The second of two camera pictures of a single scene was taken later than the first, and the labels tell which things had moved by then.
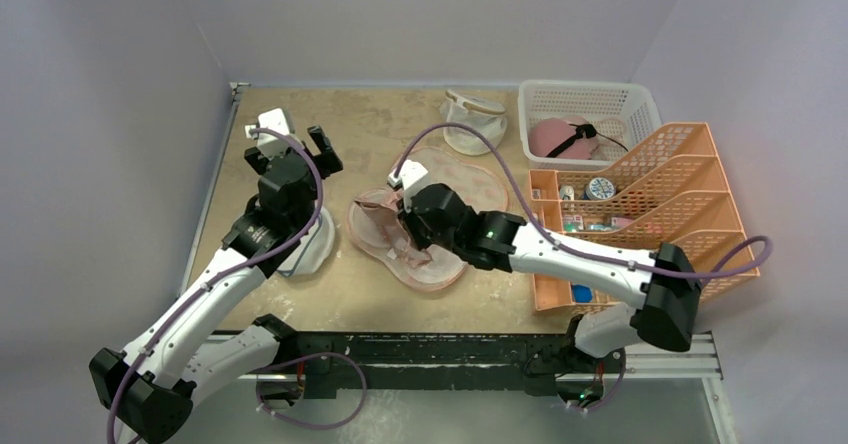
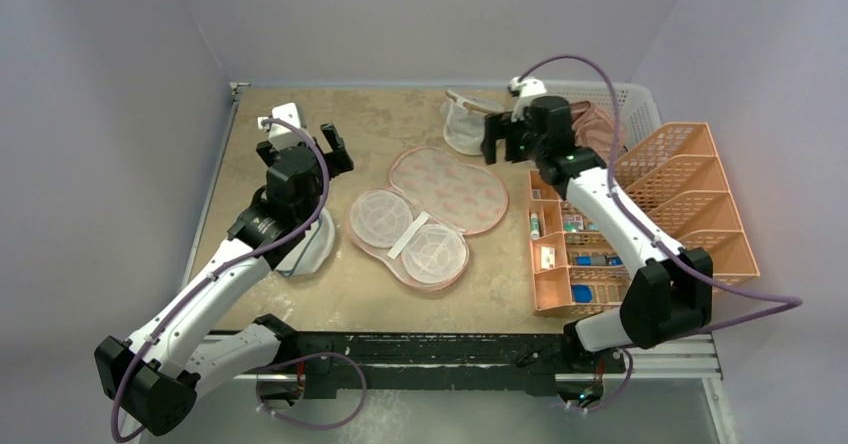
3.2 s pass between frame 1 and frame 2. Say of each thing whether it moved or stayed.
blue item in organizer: stayed
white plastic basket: stayed
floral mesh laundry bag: stayed
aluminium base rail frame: stayed
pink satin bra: moved
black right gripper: moved
